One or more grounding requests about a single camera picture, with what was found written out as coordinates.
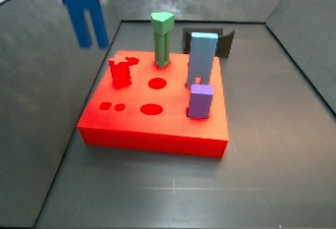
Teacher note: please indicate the red peg board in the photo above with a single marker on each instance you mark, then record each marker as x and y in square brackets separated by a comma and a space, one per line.
[143, 116]

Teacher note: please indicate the green tall peg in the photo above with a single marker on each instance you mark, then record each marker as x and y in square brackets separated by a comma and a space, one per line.
[163, 24]

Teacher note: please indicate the red star peg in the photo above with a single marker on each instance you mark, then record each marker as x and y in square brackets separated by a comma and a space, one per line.
[120, 73]

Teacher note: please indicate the grey-blue tall block peg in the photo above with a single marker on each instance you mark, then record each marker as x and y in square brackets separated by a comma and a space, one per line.
[203, 47]

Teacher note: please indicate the purple short block peg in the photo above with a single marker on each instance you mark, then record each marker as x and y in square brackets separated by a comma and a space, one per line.
[201, 94]

